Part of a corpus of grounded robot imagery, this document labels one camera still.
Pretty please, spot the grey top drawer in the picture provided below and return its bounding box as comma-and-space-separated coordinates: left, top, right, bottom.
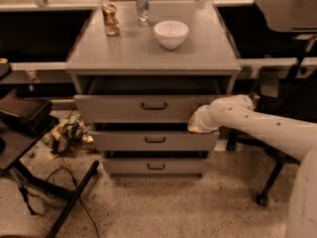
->
74, 75, 231, 123

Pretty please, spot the black office chair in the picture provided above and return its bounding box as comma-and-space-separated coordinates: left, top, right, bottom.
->
225, 0, 317, 207

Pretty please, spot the grey bottom drawer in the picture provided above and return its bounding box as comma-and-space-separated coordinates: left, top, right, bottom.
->
103, 151, 209, 176

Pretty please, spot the grey middle drawer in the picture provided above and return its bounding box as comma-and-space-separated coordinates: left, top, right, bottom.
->
90, 123, 219, 151

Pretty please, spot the black side table stand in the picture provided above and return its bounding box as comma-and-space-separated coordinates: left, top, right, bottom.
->
0, 115, 99, 238

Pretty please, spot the silver soda can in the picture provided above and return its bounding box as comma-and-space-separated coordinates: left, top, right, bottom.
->
136, 0, 150, 26

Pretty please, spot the grey drawer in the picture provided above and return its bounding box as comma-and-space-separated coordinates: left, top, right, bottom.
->
90, 123, 219, 151
103, 151, 209, 176
74, 75, 231, 123

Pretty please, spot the black floor cable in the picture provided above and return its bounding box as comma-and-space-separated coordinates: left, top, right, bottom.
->
46, 164, 101, 238

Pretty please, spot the grey drawer cabinet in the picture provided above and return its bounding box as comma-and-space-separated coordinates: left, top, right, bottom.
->
64, 0, 242, 179

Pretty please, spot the white bowl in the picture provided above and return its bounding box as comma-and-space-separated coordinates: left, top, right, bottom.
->
154, 21, 189, 50

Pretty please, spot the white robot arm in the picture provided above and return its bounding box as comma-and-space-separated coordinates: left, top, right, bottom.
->
187, 94, 317, 238

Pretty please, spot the black tray box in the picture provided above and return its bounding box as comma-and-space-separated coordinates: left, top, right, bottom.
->
0, 90, 53, 131

